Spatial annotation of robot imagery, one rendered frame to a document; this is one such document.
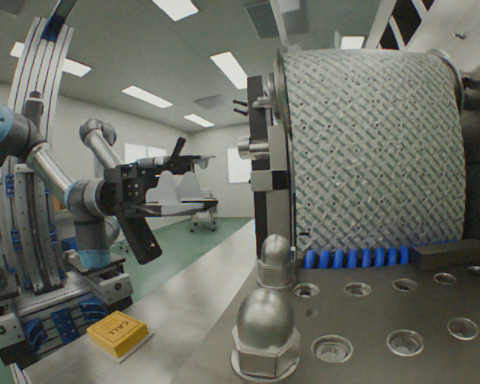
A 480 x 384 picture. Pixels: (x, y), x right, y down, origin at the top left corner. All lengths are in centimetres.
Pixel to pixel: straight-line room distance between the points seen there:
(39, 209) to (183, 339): 82
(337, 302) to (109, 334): 29
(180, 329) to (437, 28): 71
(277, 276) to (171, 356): 20
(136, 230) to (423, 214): 41
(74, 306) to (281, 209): 89
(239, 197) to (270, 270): 598
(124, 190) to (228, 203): 599
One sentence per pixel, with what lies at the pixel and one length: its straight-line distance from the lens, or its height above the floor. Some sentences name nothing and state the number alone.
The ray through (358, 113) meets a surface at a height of 119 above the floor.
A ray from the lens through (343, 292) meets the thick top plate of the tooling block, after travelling 18.
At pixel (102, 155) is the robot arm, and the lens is 90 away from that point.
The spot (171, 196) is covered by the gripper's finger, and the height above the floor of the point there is 111.
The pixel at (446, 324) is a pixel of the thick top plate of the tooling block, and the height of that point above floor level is 103.
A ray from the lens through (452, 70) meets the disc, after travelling 36.
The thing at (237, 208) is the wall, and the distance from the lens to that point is 621.
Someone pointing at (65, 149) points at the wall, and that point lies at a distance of 398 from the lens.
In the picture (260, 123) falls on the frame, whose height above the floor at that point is 128.
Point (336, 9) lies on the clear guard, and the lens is 97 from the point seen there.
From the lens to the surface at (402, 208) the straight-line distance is 27.
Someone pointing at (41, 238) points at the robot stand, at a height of 95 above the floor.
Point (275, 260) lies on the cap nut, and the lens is 18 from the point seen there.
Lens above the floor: 112
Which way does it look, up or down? 3 degrees down
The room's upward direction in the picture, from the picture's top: 3 degrees counter-clockwise
